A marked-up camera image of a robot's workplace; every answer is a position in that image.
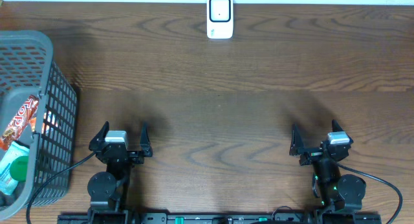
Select red chocolate bar wrapper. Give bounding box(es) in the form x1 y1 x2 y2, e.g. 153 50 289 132
1 95 39 151

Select left black cable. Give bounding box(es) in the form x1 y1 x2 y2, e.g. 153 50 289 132
25 151 96 224

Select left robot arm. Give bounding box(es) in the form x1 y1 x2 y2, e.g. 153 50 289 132
86 122 153 224

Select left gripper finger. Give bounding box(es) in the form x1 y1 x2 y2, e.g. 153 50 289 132
139 123 153 157
89 121 109 152

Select teal wet wipes pack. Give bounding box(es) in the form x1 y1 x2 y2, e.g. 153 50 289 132
1 141 30 196

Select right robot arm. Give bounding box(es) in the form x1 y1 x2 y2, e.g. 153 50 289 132
289 120 366 223

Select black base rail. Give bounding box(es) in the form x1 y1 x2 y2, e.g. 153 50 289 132
57 210 381 224

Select white barcode scanner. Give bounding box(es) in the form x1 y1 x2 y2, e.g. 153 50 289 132
206 0 234 39

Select green lid seasoning jar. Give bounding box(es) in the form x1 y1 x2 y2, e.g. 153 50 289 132
10 156 28 182

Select grey plastic mesh basket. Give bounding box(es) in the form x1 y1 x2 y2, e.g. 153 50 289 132
1 30 78 220

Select orange tissue pack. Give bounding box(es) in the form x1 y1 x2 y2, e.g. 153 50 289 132
29 111 59 135

